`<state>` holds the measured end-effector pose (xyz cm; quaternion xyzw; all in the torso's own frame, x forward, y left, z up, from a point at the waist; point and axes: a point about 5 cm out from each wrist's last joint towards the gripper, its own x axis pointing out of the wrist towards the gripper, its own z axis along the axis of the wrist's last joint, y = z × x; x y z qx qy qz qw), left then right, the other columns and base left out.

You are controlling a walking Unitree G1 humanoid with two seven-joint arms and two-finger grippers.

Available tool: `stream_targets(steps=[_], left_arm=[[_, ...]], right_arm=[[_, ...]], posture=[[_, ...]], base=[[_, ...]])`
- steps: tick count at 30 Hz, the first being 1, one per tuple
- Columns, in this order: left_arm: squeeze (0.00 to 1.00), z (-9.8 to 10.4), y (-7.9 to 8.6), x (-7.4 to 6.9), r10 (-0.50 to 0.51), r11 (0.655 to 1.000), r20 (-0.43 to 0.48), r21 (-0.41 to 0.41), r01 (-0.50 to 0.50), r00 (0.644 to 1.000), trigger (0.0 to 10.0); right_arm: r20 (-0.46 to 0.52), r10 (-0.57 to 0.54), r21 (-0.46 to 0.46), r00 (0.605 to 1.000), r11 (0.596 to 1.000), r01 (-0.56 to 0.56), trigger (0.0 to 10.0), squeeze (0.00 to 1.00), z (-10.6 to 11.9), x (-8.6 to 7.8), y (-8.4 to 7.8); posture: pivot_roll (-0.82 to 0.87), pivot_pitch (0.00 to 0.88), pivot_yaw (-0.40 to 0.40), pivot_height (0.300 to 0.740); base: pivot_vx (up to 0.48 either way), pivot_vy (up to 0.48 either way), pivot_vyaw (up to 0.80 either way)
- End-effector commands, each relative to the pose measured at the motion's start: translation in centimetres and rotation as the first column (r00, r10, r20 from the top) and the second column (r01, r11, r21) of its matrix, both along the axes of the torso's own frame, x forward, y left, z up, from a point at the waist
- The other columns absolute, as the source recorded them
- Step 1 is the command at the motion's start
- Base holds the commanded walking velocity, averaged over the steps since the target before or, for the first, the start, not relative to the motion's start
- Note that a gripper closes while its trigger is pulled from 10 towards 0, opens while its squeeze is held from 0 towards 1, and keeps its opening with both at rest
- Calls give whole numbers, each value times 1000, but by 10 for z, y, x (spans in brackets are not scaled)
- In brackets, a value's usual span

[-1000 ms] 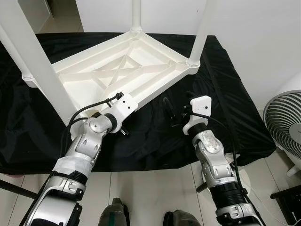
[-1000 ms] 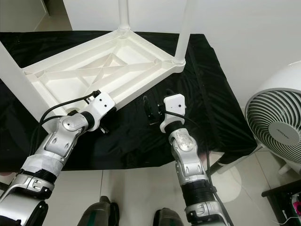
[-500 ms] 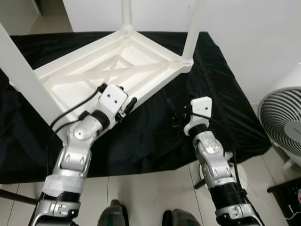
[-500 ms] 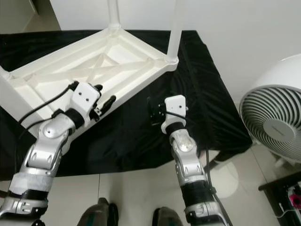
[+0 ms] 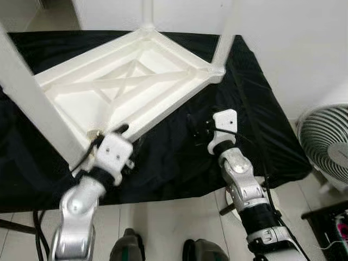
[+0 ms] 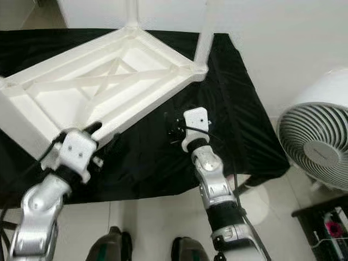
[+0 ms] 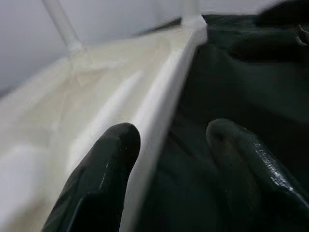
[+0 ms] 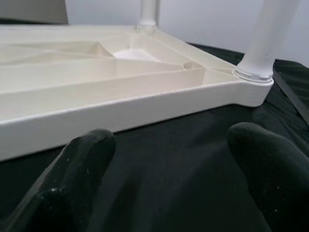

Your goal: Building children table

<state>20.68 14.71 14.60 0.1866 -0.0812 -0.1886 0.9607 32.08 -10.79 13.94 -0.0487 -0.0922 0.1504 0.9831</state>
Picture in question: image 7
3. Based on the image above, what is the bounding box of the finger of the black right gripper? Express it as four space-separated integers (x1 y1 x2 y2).
257 0 309 27
230 31 309 61

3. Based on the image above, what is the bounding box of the black tablecloth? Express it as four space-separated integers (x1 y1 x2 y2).
135 13 309 232

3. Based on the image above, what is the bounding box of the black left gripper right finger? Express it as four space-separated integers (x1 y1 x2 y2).
205 118 309 232

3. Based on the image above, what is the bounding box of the white plastic table top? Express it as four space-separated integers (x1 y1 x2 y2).
0 14 210 232

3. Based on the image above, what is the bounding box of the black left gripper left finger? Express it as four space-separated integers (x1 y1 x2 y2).
42 122 141 232

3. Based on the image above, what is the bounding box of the white plastic table leg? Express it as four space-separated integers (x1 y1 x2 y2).
178 0 203 19
42 0 84 53

